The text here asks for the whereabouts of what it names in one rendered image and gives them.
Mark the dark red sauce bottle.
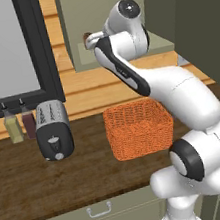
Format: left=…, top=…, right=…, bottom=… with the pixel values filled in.
left=17, top=96, right=41, bottom=142

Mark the brown bread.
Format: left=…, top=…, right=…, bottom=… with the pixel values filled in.
left=82, top=31, right=93, bottom=45

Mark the silver drawer handle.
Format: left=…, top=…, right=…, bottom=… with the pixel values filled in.
left=84, top=200, right=114, bottom=220

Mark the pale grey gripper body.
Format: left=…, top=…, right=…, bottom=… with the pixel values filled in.
left=84, top=30, right=110, bottom=51

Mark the orange woven basket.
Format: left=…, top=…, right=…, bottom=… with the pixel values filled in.
left=100, top=94, right=180, bottom=164

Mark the black framed window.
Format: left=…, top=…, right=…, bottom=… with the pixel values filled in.
left=0, top=0, right=68, bottom=120

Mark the silver and black toaster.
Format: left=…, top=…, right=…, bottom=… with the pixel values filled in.
left=30, top=97, right=78, bottom=164

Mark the olive green wall cabinet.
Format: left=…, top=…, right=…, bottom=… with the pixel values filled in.
left=53, top=0, right=192, bottom=76

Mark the yellow oil bottle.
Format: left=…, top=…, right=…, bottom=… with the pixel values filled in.
left=0, top=99, right=26, bottom=145

